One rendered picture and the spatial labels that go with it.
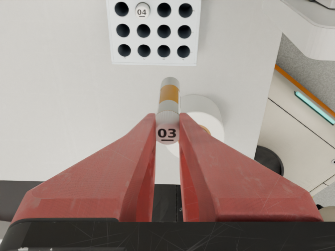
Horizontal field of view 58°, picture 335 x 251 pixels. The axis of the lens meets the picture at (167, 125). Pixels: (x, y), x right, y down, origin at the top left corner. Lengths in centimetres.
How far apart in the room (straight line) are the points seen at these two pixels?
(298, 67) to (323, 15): 107
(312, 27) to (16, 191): 68
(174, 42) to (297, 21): 13
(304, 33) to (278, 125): 84
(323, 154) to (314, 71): 33
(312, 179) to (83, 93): 98
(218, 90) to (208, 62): 4
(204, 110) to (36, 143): 23
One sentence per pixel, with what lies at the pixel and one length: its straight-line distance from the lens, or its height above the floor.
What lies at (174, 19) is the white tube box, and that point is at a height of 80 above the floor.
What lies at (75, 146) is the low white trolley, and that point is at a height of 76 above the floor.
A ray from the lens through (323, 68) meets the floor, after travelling 130.
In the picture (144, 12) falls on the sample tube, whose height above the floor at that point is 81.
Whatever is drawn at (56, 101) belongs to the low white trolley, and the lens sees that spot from 39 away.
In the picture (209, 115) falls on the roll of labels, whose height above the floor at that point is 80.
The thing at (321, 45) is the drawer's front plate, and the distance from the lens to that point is 18.
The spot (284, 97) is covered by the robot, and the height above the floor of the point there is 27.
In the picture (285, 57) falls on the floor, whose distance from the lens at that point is 123.
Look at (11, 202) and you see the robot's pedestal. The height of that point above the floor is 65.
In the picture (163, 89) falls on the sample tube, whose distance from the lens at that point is 15.
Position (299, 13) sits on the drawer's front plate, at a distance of 20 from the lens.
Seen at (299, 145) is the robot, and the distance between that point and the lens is 109.
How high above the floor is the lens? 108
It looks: 56 degrees down
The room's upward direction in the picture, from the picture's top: 178 degrees counter-clockwise
